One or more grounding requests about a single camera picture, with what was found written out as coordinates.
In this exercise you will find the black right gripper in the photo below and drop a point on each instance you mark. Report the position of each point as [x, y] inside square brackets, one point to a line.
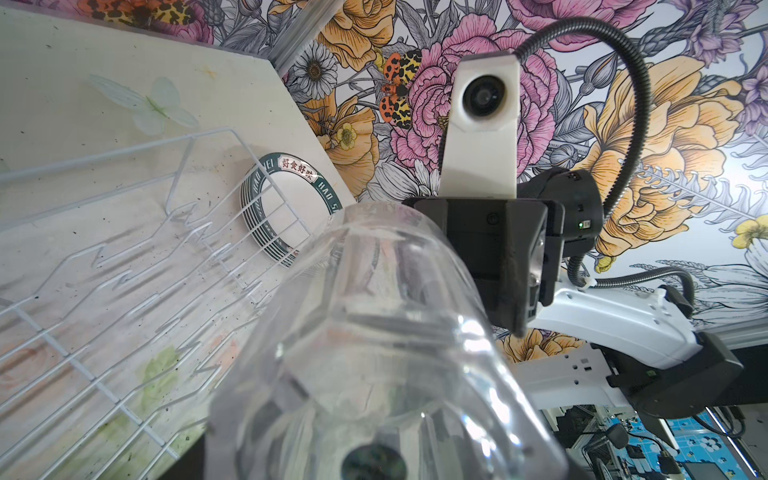
[513, 249]

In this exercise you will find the clear glass cup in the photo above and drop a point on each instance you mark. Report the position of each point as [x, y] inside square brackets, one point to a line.
[374, 359]

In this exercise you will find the dark green rimmed plate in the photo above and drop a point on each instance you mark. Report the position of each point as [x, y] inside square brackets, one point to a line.
[284, 200]

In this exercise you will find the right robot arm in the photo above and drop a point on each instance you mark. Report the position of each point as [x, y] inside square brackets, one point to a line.
[647, 354]

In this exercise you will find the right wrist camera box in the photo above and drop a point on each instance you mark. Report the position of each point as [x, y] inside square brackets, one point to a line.
[479, 154]

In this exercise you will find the aluminium corner post right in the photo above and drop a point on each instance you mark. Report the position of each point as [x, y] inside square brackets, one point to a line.
[300, 32]

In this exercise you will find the white wire dish rack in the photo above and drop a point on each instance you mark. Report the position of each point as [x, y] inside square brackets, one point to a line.
[129, 285]

